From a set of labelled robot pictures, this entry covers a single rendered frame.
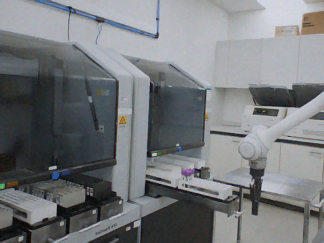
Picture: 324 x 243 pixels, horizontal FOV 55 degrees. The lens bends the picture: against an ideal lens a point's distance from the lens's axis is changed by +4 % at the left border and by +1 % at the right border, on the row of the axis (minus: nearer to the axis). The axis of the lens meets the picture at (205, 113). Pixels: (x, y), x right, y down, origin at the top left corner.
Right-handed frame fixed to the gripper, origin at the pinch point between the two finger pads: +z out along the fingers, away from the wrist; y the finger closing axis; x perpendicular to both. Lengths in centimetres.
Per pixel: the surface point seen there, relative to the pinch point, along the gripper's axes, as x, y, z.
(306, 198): 18.8, -26.6, -2.1
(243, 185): -17.8, -24.9, -2.1
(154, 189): -60, 7, 2
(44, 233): -57, 73, 2
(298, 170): -36, -228, 28
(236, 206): -11.6, -3.1, 3.2
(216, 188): -20.4, 3.7, -6.4
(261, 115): -88, -230, -34
